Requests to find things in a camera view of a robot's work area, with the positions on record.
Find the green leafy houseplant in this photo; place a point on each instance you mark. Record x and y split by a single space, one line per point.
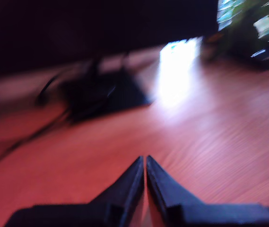
245 19

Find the amber pump bottle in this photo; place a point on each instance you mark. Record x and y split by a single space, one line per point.
213 45

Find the large black monitor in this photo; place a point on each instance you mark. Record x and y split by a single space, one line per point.
89 30

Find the black monitor stand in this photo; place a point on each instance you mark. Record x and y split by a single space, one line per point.
106 94

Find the black plant tray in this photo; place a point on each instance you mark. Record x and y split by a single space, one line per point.
264 58

